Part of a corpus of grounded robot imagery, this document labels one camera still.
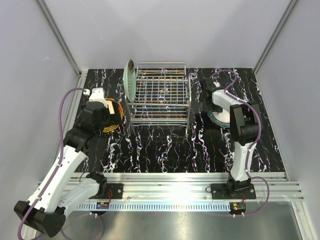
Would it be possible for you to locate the cream plate with dark patch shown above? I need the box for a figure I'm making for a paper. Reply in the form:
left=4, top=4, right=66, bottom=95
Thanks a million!
left=106, top=99, right=123, bottom=126

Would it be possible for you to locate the light green flower plate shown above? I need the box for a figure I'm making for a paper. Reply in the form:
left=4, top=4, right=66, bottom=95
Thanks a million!
left=123, top=58, right=137, bottom=103

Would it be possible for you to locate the white plate teal rim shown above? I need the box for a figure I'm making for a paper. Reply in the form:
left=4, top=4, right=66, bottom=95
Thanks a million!
left=207, top=110, right=230, bottom=128

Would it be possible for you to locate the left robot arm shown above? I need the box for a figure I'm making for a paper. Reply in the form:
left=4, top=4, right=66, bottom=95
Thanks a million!
left=13, top=101, right=123, bottom=240

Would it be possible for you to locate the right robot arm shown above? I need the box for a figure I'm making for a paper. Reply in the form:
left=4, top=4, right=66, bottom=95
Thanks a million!
left=200, top=79, right=263, bottom=200

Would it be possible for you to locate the red-orange scalloped plate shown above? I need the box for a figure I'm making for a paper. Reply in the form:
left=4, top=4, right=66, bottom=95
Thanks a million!
left=106, top=99, right=125, bottom=128

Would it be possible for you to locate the yellow scalloped plate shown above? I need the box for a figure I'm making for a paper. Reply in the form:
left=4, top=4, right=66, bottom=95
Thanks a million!
left=103, top=98, right=125, bottom=133

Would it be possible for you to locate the left controller board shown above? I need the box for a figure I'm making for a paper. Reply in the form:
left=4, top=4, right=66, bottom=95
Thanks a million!
left=96, top=202, right=110, bottom=210

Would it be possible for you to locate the controller board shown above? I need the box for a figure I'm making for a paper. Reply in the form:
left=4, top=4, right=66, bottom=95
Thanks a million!
left=96, top=202, right=110, bottom=210
left=230, top=202, right=247, bottom=212

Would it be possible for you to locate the right controller board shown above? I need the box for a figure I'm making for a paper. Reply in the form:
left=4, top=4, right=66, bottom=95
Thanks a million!
left=230, top=202, right=247, bottom=212

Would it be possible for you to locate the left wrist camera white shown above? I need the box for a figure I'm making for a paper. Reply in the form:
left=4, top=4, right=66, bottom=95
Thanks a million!
left=82, top=87, right=106, bottom=103

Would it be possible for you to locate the left aluminium frame post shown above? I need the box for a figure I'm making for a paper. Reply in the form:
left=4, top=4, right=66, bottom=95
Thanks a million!
left=36, top=0, right=87, bottom=81

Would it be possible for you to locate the aluminium frame post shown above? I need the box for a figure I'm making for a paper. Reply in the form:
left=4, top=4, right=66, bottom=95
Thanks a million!
left=252, top=0, right=301, bottom=75
left=36, top=0, right=87, bottom=81

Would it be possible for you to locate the metal wire dish rack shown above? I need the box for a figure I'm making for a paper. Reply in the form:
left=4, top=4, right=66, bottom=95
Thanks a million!
left=124, top=62, right=192, bottom=129

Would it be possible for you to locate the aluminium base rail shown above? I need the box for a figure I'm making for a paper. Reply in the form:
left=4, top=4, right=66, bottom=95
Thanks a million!
left=74, top=172, right=304, bottom=212

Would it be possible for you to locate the right aluminium frame post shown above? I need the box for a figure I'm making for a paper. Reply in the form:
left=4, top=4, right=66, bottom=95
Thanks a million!
left=252, top=0, right=301, bottom=75

